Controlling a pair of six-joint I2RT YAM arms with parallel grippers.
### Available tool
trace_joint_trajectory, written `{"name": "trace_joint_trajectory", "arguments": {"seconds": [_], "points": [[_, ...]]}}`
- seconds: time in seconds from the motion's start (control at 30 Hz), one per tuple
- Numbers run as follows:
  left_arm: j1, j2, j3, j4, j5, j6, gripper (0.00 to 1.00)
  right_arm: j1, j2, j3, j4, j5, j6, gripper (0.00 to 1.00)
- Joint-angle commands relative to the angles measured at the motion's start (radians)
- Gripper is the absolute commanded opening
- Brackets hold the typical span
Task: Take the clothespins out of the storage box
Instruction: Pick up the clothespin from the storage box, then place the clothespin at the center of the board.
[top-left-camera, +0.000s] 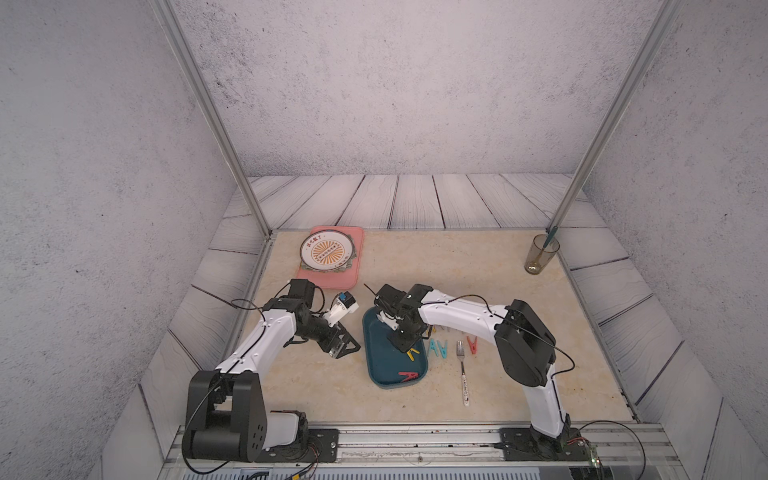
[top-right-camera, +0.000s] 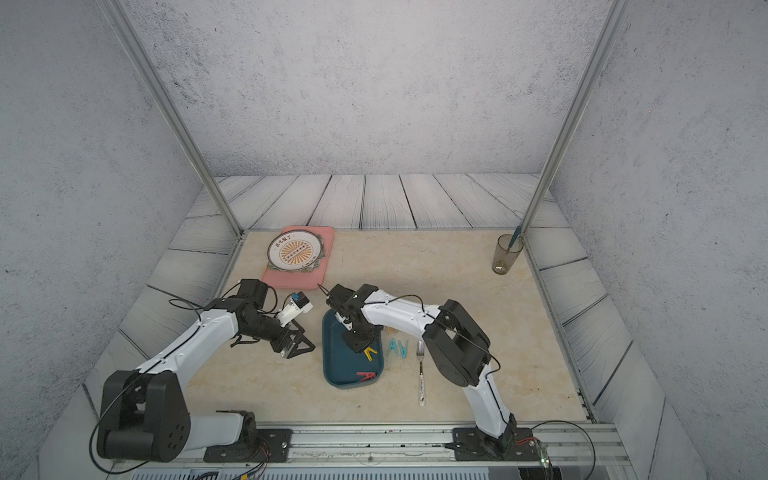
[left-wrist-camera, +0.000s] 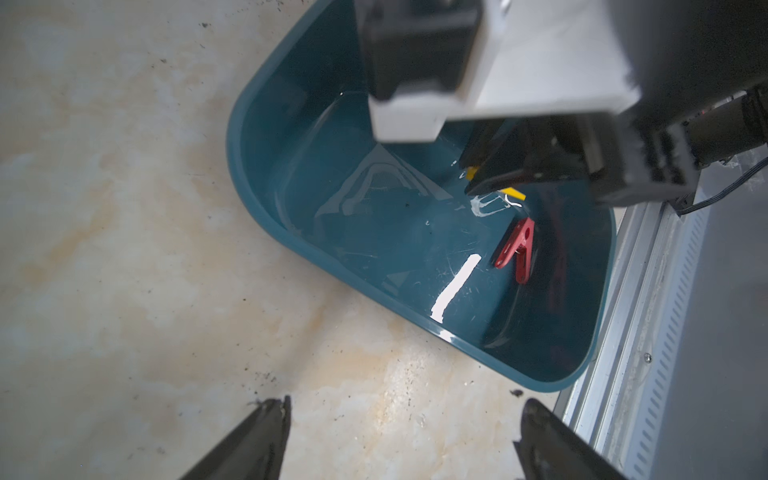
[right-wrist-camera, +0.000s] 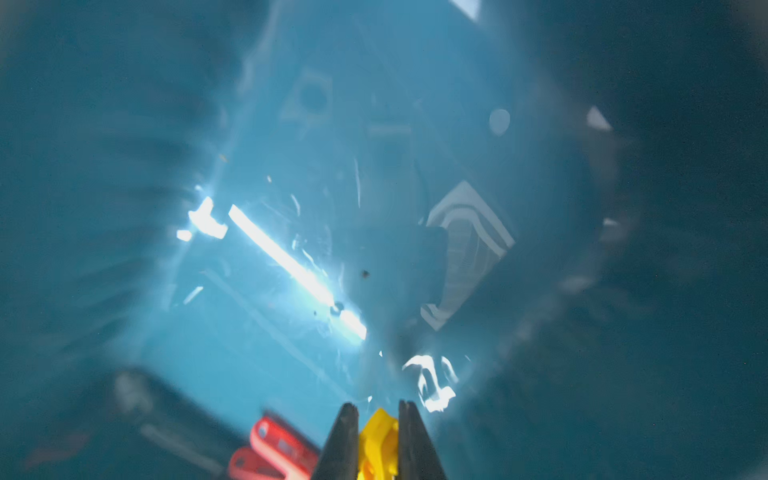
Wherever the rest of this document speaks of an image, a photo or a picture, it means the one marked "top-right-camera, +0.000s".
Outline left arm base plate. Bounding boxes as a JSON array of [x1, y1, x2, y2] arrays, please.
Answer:
[[203, 429, 293, 463]]

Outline left aluminium frame post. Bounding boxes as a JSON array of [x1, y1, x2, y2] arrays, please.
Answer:
[[98, 0, 244, 239]]

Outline black cable at base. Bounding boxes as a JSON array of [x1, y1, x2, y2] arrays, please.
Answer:
[[530, 423, 599, 480]]

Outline teal plastic storage box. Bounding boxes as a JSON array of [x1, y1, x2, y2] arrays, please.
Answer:
[[322, 310, 384, 389]]

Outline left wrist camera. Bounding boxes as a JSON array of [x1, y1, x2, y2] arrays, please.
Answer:
[[276, 291, 313, 327]]

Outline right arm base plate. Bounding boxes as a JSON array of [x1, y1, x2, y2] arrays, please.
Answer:
[[444, 427, 541, 462]]

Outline aluminium mounting rail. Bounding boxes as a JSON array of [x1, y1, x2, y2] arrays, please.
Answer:
[[111, 421, 636, 479]]

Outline teal pen in cup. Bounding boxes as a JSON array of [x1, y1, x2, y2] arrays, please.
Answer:
[[507, 225, 522, 250]]

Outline teal clothespin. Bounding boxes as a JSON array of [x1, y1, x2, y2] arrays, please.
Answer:
[[397, 340, 408, 359], [387, 339, 400, 355]]

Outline aluminium frame post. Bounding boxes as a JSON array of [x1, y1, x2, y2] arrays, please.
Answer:
[[98, 0, 244, 239], [519, 0, 631, 236]]

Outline olive glass cup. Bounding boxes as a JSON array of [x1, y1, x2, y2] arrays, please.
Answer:
[[491, 234, 523, 275]]

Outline silver fork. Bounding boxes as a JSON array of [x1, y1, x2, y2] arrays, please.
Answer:
[[416, 340, 426, 406]]

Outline right aluminium frame post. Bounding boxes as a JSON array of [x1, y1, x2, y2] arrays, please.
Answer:
[[519, 0, 631, 236]]

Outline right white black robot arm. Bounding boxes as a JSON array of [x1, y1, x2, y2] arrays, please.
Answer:
[[323, 284, 517, 457]]

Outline pink plastic tray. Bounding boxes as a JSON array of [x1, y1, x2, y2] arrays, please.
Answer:
[[261, 226, 336, 291]]

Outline round patterned plate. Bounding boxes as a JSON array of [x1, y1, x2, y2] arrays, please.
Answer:
[[267, 229, 325, 273]]

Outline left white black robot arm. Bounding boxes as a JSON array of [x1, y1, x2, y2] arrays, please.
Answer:
[[88, 279, 315, 477]]

